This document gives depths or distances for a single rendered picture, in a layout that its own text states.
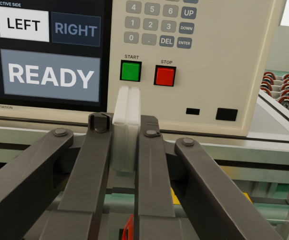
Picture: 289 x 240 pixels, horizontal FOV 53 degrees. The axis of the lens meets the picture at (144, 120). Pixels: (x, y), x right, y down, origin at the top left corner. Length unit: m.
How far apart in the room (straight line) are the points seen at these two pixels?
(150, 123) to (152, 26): 0.16
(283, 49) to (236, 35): 7.10
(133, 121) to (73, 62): 0.18
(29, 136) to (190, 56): 0.19
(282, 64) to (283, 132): 7.09
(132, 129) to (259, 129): 0.27
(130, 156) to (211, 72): 0.20
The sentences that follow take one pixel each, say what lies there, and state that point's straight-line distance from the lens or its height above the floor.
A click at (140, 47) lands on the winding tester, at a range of 0.32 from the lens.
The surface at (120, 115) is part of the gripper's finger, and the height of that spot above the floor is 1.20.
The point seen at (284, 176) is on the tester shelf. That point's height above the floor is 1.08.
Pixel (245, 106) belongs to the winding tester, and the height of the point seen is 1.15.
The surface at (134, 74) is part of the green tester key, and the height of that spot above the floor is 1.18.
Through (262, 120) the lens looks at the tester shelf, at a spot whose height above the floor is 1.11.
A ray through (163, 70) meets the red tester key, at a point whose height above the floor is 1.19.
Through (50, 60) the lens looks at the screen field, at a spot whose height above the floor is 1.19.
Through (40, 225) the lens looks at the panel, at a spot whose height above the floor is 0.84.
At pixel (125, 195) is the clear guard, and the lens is 0.31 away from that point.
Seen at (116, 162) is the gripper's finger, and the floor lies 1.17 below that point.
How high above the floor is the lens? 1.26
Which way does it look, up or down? 23 degrees down
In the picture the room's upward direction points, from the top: 6 degrees clockwise
